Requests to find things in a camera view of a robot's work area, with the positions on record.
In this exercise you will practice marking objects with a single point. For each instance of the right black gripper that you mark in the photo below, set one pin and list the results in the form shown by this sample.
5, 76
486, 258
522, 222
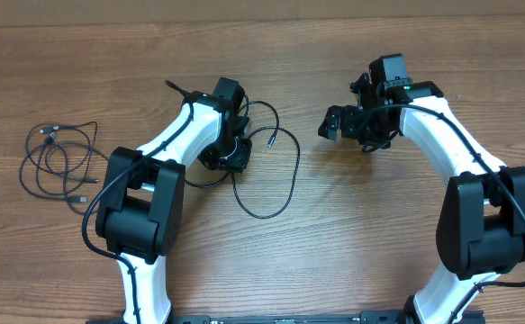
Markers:
344, 121

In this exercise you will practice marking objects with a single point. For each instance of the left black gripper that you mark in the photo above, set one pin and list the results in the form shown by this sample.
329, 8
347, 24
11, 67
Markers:
228, 158

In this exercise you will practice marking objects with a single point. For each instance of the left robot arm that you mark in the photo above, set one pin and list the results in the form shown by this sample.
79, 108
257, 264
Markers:
140, 207

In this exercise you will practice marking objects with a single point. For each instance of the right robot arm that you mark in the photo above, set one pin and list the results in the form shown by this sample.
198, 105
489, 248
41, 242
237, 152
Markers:
480, 236

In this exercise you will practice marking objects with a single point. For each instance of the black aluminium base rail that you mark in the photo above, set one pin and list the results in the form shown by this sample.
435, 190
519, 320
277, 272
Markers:
284, 318

